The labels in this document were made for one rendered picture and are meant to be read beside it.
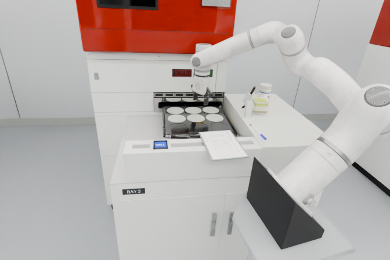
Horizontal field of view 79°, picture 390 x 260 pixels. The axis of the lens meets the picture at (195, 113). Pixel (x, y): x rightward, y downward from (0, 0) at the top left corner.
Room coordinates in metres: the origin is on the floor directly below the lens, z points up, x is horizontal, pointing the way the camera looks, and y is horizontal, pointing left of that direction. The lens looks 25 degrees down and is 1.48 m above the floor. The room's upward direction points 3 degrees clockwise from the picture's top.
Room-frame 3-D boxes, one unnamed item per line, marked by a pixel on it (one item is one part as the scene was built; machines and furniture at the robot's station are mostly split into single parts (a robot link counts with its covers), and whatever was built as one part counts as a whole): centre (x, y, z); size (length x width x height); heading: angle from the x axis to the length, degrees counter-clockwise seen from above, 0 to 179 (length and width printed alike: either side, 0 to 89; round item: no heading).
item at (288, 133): (1.15, -0.40, 0.89); 0.62 x 0.35 x 0.14; 9
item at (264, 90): (1.37, -0.42, 1.01); 0.07 x 0.07 x 0.10
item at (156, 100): (1.39, 0.04, 0.89); 0.44 x 0.02 x 0.10; 99
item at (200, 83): (1.25, -0.03, 1.09); 0.10 x 0.07 x 0.11; 41
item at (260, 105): (1.17, -0.34, 1.00); 0.07 x 0.07 x 0.07; 1
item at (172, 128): (1.19, -0.01, 0.90); 0.34 x 0.34 x 0.01; 10
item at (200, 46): (1.24, -0.03, 1.23); 0.09 x 0.08 x 0.13; 161
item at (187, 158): (0.81, 0.00, 0.89); 0.55 x 0.09 x 0.14; 99
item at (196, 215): (1.09, -0.10, 0.41); 0.96 x 0.64 x 0.82; 99
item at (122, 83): (1.37, 0.22, 1.02); 0.81 x 0.03 x 0.40; 99
